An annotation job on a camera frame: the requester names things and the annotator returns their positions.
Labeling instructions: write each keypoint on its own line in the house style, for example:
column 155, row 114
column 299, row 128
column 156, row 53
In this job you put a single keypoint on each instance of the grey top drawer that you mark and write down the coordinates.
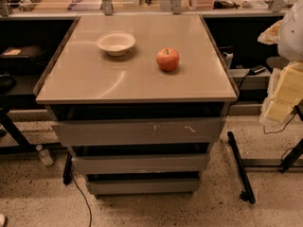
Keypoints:
column 138, row 131

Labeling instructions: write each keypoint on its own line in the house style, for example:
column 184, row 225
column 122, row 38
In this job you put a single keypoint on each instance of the grey drawer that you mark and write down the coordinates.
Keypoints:
column 141, row 163
column 138, row 131
column 143, row 186

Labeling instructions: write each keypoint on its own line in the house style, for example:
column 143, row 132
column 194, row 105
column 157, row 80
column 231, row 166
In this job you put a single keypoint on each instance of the black left table leg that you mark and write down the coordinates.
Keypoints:
column 14, row 132

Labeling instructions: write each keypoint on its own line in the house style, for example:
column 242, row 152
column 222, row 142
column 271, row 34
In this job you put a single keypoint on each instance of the red apple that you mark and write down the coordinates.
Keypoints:
column 167, row 59

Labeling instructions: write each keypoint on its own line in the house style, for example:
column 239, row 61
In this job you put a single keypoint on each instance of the white paper bowl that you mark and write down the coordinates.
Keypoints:
column 116, row 43

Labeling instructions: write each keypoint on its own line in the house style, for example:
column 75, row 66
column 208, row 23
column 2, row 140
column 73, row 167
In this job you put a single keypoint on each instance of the grey bottom drawer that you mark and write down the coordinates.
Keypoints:
column 143, row 186

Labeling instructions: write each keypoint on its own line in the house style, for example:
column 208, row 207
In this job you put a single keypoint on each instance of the black stand base bar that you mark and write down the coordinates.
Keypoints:
column 247, row 194

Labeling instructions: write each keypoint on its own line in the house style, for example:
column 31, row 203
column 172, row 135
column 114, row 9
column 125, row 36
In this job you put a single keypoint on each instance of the grey drawer cabinet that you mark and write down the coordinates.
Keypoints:
column 83, row 82

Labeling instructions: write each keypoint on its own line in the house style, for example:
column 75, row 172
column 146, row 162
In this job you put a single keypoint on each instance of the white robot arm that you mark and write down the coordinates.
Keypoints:
column 285, row 87

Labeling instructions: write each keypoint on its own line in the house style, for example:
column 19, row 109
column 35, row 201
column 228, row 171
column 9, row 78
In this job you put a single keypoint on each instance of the clear plastic bottle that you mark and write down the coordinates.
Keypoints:
column 44, row 155

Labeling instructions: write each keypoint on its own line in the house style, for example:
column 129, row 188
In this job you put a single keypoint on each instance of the black power adapter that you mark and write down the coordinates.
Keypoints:
column 256, row 70

